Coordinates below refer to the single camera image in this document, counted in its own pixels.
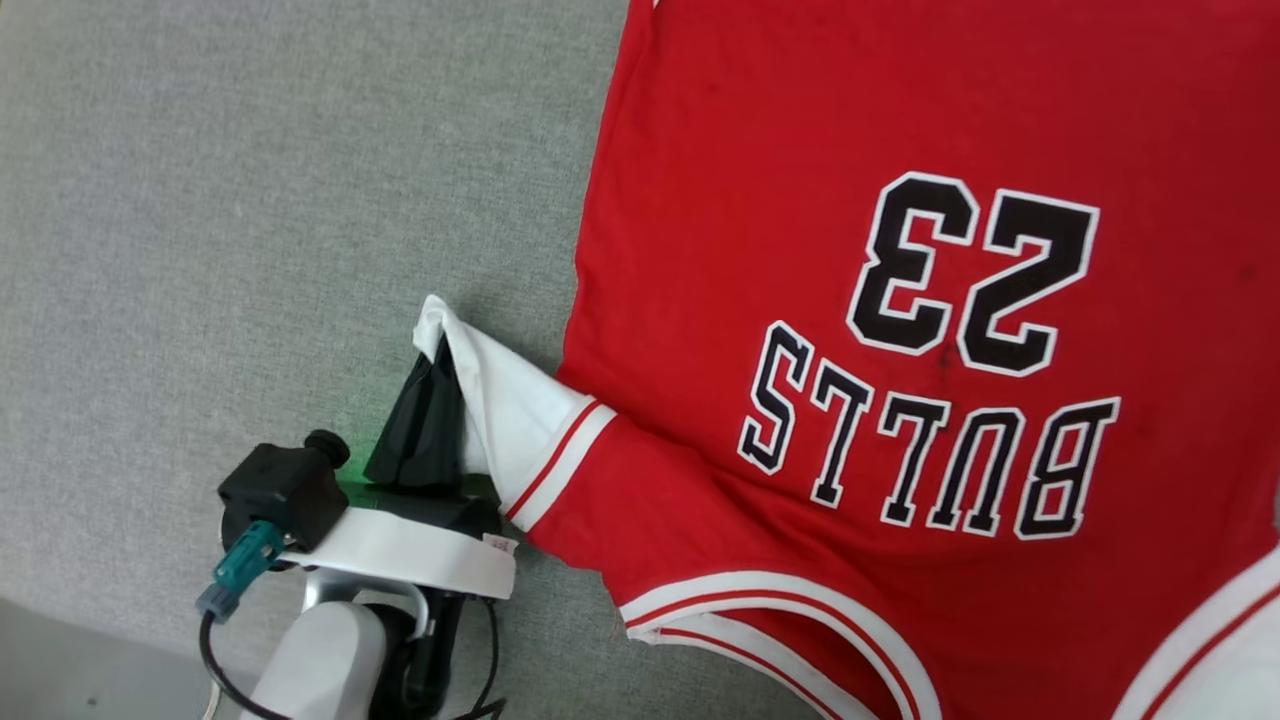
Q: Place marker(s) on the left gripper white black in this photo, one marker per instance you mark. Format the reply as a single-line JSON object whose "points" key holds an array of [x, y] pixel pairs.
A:
{"points": [[420, 555]]}

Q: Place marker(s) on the red Bulls 23 jersey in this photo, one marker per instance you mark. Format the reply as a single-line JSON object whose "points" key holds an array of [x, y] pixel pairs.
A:
{"points": [[750, 200]]}

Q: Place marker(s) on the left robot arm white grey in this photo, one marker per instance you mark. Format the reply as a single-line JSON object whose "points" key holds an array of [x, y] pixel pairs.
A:
{"points": [[320, 660]]}

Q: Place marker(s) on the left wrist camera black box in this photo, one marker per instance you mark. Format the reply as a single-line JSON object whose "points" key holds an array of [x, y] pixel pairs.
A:
{"points": [[280, 490]]}

